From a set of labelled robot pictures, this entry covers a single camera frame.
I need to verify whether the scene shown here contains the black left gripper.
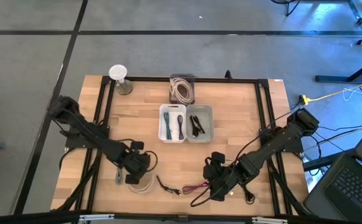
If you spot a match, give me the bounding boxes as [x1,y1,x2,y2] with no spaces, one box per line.
[118,141,152,185]

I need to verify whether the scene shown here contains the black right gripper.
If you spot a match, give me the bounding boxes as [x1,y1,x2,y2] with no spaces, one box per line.
[202,151,247,202]

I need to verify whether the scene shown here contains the red braided USB cable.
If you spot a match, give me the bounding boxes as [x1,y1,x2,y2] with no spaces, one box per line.
[182,182,209,195]

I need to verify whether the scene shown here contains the black USB cable with strap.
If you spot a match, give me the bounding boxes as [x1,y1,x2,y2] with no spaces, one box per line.
[156,175,182,196]

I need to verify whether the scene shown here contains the teal braided USB cable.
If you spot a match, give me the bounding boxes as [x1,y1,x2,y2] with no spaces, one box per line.
[163,111,173,141]

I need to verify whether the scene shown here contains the purple braided USB cable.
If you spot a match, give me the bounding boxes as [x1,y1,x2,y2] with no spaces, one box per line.
[177,114,185,141]

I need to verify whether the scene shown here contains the light grey plastic bin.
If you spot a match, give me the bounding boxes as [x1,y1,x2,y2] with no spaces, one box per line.
[185,104,215,144]

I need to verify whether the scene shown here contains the white plastic bin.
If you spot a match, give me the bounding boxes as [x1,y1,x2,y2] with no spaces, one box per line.
[158,104,188,144]

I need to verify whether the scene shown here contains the dark grey plastic bin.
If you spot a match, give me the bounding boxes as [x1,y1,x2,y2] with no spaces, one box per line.
[168,73,196,105]

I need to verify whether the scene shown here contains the open dark laptop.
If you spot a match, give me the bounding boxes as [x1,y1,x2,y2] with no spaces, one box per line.
[303,151,362,224]

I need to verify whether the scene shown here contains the black desk leg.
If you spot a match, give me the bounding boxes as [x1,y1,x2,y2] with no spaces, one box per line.
[315,55,362,84]

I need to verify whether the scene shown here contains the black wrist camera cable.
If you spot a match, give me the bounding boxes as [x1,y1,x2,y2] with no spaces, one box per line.
[143,150,159,172]
[189,111,298,208]

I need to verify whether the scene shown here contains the silver metal bracket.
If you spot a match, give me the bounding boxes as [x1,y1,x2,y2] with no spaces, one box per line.
[251,216,289,224]
[79,213,115,222]

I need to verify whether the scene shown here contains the black aluminium rig frame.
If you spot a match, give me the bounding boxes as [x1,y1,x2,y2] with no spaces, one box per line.
[51,74,314,224]

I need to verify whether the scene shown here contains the yellow extension cord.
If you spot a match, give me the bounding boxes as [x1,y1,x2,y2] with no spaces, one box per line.
[298,77,362,106]

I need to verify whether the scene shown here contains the black floor cable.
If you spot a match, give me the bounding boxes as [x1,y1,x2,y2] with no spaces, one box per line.
[316,123,362,147]

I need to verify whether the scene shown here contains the white floor cable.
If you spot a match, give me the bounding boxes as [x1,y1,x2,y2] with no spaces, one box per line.
[342,87,362,102]

